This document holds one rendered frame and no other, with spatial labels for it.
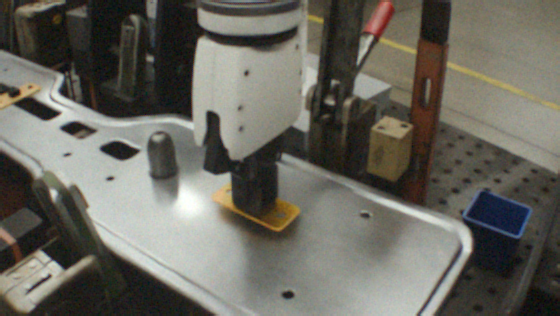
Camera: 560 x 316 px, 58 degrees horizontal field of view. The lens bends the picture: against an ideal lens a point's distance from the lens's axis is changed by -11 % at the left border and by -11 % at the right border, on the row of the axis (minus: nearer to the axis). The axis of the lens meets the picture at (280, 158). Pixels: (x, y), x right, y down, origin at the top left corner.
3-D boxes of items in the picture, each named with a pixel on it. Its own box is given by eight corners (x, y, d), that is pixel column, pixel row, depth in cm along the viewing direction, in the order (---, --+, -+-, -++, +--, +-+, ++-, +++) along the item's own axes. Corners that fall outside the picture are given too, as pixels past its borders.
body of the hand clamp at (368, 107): (298, 319, 81) (305, 106, 62) (323, 293, 85) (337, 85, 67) (332, 336, 78) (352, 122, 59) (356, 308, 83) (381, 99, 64)
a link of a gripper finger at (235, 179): (233, 139, 50) (236, 200, 54) (209, 155, 48) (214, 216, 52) (262, 150, 49) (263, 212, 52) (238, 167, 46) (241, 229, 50)
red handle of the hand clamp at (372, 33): (310, 97, 60) (371, -5, 65) (316, 108, 62) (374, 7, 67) (344, 107, 58) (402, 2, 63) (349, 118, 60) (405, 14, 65)
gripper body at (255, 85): (253, -7, 49) (255, 103, 55) (172, 24, 42) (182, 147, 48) (324, 7, 45) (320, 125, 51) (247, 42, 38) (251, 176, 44)
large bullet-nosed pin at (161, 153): (145, 184, 61) (137, 132, 58) (165, 171, 63) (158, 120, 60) (165, 194, 59) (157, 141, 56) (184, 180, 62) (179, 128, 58)
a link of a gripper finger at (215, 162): (230, 72, 45) (258, 102, 50) (184, 157, 44) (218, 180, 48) (241, 76, 44) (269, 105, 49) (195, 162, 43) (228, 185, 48)
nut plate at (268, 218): (208, 199, 55) (207, 189, 54) (233, 181, 57) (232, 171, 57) (279, 232, 50) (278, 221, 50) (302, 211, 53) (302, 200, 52)
